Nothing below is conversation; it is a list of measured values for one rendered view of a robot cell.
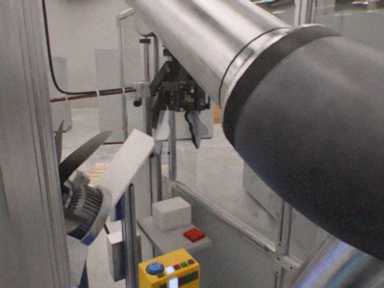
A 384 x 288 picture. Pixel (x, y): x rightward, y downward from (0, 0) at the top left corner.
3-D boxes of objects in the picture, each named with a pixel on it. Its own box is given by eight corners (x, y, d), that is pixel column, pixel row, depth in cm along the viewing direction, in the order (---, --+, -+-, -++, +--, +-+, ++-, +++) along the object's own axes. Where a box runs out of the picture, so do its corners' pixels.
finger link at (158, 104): (148, 127, 57) (162, 84, 56) (145, 125, 58) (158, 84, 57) (168, 133, 59) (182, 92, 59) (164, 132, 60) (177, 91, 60)
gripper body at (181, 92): (177, 116, 52) (176, 46, 49) (157, 110, 60) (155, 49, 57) (211, 112, 56) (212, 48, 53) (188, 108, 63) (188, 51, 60)
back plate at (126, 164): (46, 238, 141) (44, 238, 140) (127, 125, 150) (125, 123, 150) (62, 315, 97) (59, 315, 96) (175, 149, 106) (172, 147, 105)
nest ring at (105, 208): (66, 230, 128) (58, 228, 126) (101, 180, 132) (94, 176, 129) (77, 265, 106) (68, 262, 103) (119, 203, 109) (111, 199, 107)
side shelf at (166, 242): (175, 214, 166) (175, 209, 165) (212, 245, 136) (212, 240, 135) (136, 225, 154) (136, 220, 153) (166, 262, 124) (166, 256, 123)
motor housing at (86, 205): (69, 229, 127) (42, 217, 119) (99, 185, 130) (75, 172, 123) (79, 257, 107) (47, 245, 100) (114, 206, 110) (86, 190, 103)
